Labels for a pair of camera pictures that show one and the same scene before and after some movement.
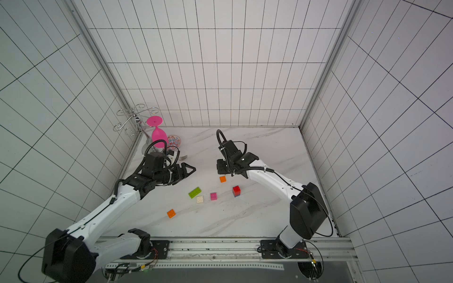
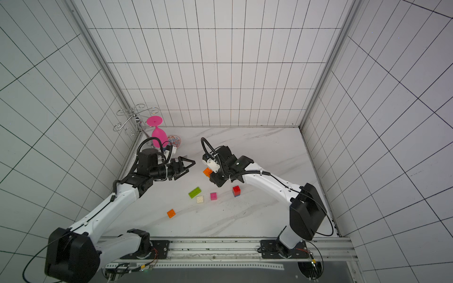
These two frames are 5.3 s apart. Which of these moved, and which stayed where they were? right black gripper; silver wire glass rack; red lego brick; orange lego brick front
Moved: right black gripper
Stayed: orange lego brick front; red lego brick; silver wire glass rack
